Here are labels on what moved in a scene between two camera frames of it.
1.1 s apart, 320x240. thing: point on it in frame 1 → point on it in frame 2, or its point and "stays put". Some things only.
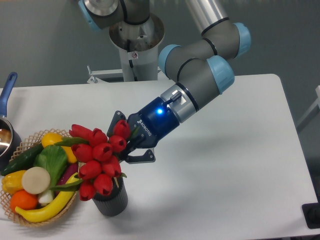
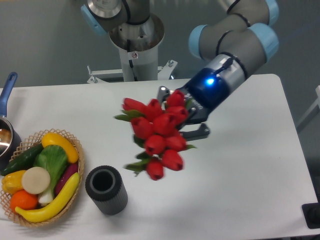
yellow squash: (50, 138) stays put
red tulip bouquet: (97, 154) → (156, 127)
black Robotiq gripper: (154, 123) → (206, 90)
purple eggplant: (70, 169) stays put
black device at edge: (311, 214) stays put
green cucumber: (24, 161) stays put
